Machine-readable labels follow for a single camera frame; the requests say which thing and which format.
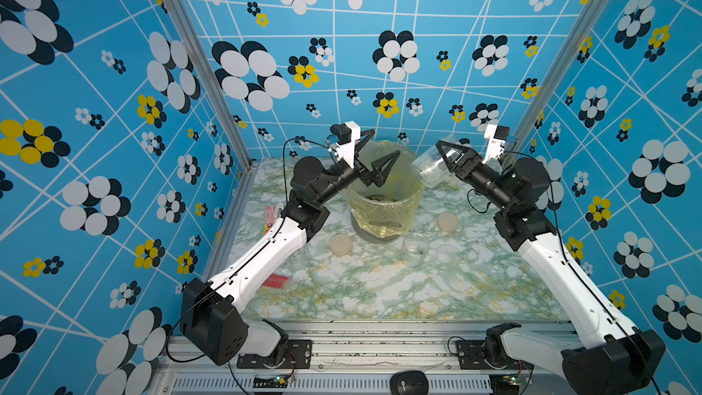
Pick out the pink card package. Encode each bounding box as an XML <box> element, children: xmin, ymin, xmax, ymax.
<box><xmin>264</xmin><ymin>205</ymin><xmax>281</xmax><ymax>227</ymax></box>

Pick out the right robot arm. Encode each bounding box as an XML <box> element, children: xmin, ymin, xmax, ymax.
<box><xmin>436</xmin><ymin>141</ymin><xmax>665</xmax><ymax>394</ymax></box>

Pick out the left circuit board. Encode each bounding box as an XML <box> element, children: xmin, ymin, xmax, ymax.
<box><xmin>252</xmin><ymin>376</ymin><xmax>294</xmax><ymax>390</ymax></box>

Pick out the clear plastic tea jar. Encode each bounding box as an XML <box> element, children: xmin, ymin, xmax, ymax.
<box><xmin>402</xmin><ymin>232</ymin><xmax>430</xmax><ymax>267</ymax></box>

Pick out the small red packet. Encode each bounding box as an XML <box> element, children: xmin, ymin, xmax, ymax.
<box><xmin>263</xmin><ymin>274</ymin><xmax>290</xmax><ymax>289</ymax></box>

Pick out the circuit board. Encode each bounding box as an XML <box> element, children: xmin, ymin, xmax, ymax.
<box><xmin>252</xmin><ymin>376</ymin><xmax>294</xmax><ymax>390</ymax></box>
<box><xmin>490</xmin><ymin>375</ymin><xmax>520</xmax><ymax>395</ymax></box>

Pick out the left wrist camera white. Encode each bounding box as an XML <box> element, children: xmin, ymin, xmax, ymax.
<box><xmin>329</xmin><ymin>121</ymin><xmax>361</xmax><ymax>168</ymax></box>

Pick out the right circuit board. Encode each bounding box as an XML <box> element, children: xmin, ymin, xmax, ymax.
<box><xmin>490</xmin><ymin>375</ymin><xmax>520</xmax><ymax>395</ymax></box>

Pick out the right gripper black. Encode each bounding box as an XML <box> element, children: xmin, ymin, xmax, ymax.
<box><xmin>439</xmin><ymin>143</ymin><xmax>515</xmax><ymax>218</ymax></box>

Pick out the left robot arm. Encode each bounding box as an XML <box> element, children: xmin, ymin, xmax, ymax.
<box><xmin>177</xmin><ymin>123</ymin><xmax>400</xmax><ymax>366</ymax></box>

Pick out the round wooden jar lid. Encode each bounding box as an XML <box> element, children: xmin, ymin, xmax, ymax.
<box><xmin>328</xmin><ymin>233</ymin><xmax>353</xmax><ymax>256</ymax></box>

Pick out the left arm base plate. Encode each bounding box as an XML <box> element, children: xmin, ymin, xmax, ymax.
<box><xmin>236</xmin><ymin>339</ymin><xmax>314</xmax><ymax>370</ymax></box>

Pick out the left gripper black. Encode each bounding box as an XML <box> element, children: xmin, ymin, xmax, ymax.
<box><xmin>314</xmin><ymin>129</ymin><xmax>397</xmax><ymax>210</ymax></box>

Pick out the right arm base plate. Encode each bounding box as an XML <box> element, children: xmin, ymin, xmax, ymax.
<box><xmin>453</xmin><ymin>339</ymin><xmax>521</xmax><ymax>372</ymax></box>

